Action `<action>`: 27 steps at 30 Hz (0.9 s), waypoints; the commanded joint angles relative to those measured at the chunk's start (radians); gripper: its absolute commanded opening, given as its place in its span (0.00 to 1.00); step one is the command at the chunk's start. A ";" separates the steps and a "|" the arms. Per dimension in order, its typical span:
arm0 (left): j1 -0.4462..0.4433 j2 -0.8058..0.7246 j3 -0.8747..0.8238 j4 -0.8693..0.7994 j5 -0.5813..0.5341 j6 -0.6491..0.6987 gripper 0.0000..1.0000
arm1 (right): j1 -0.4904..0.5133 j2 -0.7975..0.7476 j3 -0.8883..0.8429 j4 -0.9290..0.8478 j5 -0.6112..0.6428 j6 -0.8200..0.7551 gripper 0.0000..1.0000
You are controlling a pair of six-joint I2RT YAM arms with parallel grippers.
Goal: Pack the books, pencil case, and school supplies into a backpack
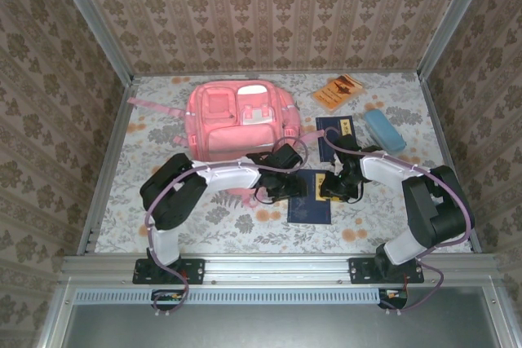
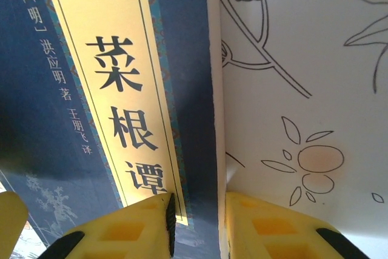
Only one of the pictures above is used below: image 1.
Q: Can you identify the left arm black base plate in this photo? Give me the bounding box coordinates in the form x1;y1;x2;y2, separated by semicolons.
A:
132;258;206;285

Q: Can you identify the grey metal panel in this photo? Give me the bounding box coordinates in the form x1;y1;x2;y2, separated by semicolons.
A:
38;286;522;348

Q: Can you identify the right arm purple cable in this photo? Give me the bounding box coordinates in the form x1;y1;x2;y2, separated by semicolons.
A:
321;126;476;316

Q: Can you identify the black cable port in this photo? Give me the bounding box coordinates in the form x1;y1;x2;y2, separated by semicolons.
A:
378;287;409;309
151;289;185;311

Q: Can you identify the navy book with yellow label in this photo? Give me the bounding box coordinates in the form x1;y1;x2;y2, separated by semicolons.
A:
286;168;333;226
316;115;354;164

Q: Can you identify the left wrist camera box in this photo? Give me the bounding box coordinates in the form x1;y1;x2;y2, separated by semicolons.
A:
271;143;303;171

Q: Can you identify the grey slotted cable duct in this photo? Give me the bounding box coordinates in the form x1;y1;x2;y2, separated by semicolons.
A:
75;287;383;306

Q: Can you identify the light blue pencil case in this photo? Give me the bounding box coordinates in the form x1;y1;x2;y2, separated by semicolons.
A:
363;109;408;157

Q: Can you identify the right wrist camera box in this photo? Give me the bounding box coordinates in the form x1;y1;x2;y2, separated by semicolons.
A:
334;134;362;156

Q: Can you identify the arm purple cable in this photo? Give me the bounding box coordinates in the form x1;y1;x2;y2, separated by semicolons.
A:
144;135;309;317
321;126;476;316

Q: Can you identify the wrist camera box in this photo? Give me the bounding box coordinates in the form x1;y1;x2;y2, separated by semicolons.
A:
271;143;303;171
334;134;362;156

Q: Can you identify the aluminium frame post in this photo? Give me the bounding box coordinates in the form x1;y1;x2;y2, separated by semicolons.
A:
48;0;135;84
418;0;497;80

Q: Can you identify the orange paperback book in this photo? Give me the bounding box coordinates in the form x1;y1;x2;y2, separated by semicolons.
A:
311;73;365;115

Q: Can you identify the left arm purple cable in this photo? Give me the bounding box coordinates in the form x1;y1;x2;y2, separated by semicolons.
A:
144;135;309;317

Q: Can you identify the aluminium mounting rail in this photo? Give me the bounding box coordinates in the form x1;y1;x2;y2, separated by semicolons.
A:
60;253;501;286

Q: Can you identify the pink school backpack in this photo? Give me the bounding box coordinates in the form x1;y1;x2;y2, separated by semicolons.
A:
126;80;325;207

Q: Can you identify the floral patterned table cover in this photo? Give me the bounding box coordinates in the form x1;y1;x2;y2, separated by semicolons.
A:
92;73;475;255

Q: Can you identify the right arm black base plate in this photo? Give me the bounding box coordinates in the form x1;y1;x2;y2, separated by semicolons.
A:
348;258;425;285

